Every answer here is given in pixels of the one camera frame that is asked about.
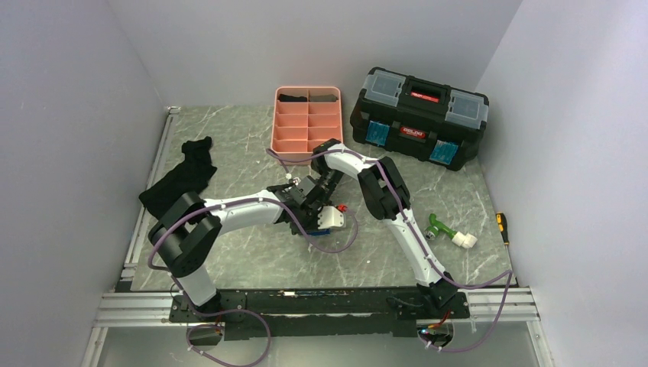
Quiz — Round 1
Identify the green white tool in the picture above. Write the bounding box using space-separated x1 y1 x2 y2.
423 213 478 248

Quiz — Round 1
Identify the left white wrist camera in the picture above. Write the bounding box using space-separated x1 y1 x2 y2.
317 206 346 230

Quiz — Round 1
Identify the pink divided organizer tray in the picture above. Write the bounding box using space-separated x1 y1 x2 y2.
271 86 343 159

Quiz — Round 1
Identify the black toolbox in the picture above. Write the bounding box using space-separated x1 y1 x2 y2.
350 67 490 171

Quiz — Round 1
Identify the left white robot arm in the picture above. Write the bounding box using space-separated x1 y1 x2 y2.
148 181 331 321

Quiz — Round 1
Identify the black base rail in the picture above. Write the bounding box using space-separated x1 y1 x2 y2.
169 287 471 341

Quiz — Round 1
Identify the blue underwear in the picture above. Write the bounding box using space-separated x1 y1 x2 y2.
306 229 331 236

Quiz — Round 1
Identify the black underwear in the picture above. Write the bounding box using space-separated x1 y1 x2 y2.
138 136 218 219

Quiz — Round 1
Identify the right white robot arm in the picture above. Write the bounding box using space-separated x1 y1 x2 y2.
311 139 458 317

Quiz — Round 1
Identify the rolled grey cloth in tray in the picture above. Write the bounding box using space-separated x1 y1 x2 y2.
309 94 339 102

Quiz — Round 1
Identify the yellow black screwdriver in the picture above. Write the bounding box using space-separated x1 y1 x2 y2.
496 212 510 246

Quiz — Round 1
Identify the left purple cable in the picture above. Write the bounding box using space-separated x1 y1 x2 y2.
147 197 361 367

